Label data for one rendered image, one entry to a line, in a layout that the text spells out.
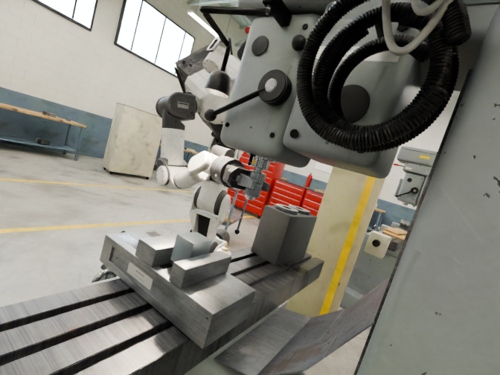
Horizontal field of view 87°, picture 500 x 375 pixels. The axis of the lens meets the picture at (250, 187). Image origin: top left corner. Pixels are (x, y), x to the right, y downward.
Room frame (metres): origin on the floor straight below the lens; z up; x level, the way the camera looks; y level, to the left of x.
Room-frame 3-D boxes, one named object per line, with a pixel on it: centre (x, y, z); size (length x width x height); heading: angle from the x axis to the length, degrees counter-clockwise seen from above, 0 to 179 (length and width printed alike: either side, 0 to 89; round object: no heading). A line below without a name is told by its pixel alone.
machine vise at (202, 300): (0.57, 0.11, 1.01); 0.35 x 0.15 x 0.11; 59
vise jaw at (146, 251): (0.58, 0.13, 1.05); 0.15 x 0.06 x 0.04; 149
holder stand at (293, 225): (1.02, -0.19, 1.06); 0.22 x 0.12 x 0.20; 141
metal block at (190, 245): (0.56, 0.08, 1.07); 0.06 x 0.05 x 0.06; 149
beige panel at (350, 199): (2.25, -0.84, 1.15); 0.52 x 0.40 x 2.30; 58
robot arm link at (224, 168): (0.77, 0.05, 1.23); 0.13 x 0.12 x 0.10; 129
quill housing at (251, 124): (0.70, -0.01, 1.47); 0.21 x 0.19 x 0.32; 148
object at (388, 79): (0.60, -0.17, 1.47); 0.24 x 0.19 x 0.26; 148
